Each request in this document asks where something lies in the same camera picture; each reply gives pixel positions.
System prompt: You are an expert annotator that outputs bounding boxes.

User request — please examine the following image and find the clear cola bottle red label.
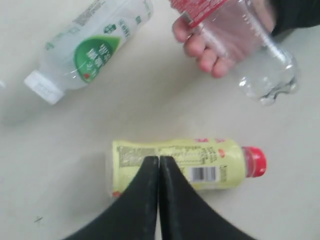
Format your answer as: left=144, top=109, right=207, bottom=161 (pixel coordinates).
left=170, top=0, right=298, bottom=105

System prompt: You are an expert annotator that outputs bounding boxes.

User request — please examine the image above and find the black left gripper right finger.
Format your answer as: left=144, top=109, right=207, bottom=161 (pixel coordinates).
left=158, top=156, right=253, bottom=240

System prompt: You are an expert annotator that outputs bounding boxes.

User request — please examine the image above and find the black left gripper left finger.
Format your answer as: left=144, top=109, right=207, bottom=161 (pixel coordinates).
left=66, top=156, right=159, bottom=240

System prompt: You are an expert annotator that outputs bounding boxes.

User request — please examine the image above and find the white bottle green label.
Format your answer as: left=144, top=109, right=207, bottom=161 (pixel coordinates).
left=24, top=0, right=154, bottom=105

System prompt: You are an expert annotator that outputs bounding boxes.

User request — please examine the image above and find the person's open hand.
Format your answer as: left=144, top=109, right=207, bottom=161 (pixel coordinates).
left=172, top=0, right=276, bottom=78

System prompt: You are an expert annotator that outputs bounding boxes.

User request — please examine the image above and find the yellow bottle red cap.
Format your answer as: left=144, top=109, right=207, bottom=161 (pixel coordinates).
left=110, top=138, right=267, bottom=197

